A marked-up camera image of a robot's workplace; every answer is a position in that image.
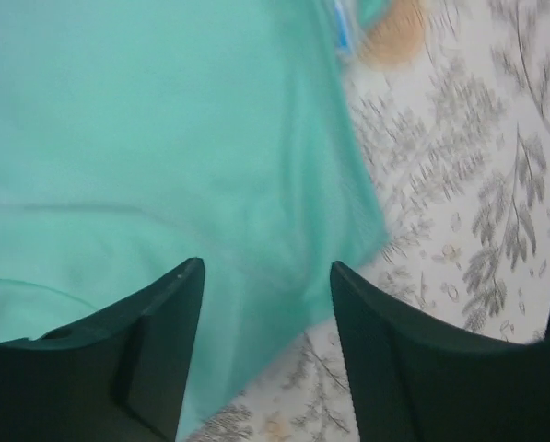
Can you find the mint green t shirt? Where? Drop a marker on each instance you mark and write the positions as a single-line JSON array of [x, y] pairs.
[[135, 135]]

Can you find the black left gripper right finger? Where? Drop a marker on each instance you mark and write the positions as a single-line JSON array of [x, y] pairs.
[[415, 378]]

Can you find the floral patterned table mat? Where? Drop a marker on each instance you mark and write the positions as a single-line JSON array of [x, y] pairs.
[[451, 105]]

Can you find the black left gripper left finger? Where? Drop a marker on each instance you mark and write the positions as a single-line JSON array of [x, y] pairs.
[[118, 374]]

